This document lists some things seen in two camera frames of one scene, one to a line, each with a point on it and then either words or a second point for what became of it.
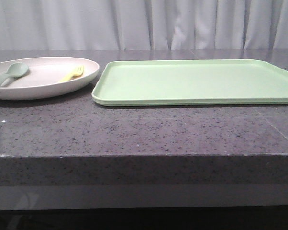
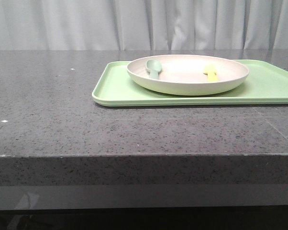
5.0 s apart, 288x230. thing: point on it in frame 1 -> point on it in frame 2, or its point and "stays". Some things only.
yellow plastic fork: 78,74 -> 210,70
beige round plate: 44,75 -> 183,74
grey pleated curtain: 143,25 stays
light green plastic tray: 195,82 stays
